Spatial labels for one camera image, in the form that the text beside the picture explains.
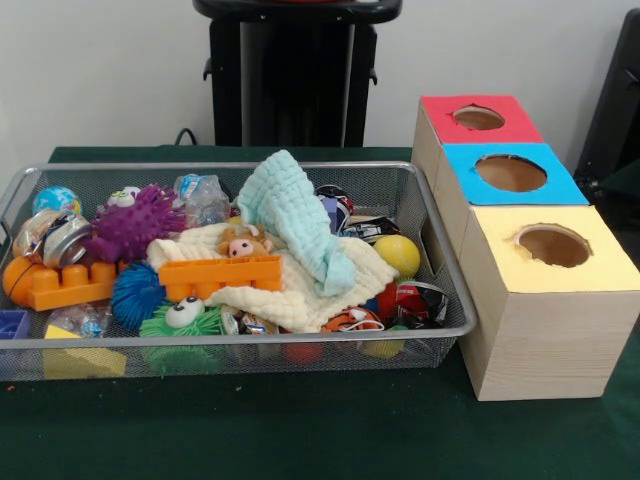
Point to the light blue waffle cloth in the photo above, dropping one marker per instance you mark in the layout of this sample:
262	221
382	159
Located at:
290	210

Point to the dark green table cloth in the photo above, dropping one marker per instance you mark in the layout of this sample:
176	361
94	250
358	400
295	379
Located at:
300	425
625	182

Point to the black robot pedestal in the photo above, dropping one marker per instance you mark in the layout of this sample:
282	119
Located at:
295	75

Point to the black stand frame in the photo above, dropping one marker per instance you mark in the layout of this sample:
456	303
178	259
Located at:
615	100

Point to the blue puffer ball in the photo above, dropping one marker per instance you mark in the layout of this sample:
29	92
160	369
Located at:
137	295

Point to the small globe ball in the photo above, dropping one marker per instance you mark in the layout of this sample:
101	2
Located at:
55	199

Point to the green puffer toy with eyes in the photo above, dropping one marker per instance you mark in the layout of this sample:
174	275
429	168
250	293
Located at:
192	325

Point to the cream waffle cloth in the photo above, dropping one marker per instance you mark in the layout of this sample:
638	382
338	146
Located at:
295	305

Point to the purple spiky rubber toy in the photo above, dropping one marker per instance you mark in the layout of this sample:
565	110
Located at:
137	220

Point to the wooden box with three holes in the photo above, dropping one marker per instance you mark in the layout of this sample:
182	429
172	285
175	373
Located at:
545	340

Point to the small brown plush toy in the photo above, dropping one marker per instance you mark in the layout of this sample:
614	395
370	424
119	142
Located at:
242	245

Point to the yellow ball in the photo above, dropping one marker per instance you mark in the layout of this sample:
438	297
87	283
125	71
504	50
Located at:
397	256

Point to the long orange toy brick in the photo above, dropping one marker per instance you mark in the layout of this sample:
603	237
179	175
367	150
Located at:
220	274

